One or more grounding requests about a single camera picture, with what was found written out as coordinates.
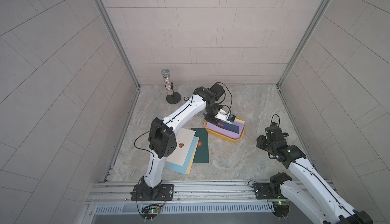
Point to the rhinestone microphone on black stand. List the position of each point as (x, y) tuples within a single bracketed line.
[(172, 96)]

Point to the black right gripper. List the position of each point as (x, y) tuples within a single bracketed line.
[(259, 140)]

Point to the dark green envelope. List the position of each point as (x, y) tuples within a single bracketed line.
[(202, 151)]

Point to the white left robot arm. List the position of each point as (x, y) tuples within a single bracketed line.
[(162, 134)]

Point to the lavender purple envelope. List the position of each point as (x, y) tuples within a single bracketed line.
[(225, 132)]

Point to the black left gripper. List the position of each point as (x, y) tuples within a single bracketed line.
[(210, 119)]

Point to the yellow plastic storage box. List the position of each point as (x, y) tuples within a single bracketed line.
[(225, 134)]

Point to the beige tan envelope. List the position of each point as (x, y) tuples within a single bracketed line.
[(192, 163)]

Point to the cream white envelope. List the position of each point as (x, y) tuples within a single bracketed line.
[(184, 140)]

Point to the left green circuit board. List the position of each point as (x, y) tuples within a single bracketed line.
[(150, 212)]

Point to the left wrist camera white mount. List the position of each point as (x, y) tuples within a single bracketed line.
[(225, 116)]

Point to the right green circuit board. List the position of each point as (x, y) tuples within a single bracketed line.
[(281, 209)]

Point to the green circuit board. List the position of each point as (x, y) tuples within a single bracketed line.
[(281, 209), (150, 212)]

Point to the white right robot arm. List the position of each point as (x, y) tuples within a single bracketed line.
[(321, 204)]

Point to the navy blue envelope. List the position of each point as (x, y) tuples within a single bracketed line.
[(221, 126)]

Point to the light blue envelope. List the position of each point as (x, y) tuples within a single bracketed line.
[(188, 160)]

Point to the metal base rail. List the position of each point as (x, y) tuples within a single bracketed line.
[(180, 197)]

